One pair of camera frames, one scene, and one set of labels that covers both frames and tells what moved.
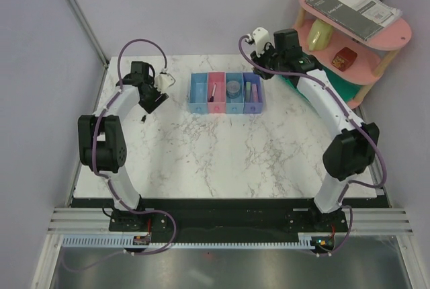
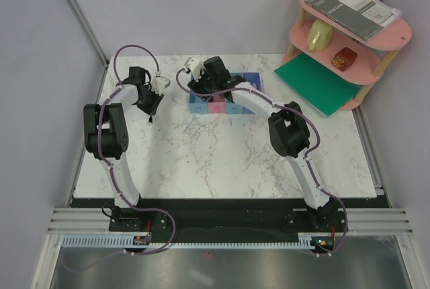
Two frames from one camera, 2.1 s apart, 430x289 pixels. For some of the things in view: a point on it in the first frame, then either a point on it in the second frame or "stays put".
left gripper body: x=154 y=99 stays put
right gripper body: x=267 y=74 -> x=204 y=85
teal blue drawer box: x=235 y=105 stays put
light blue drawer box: x=197 y=103 stays put
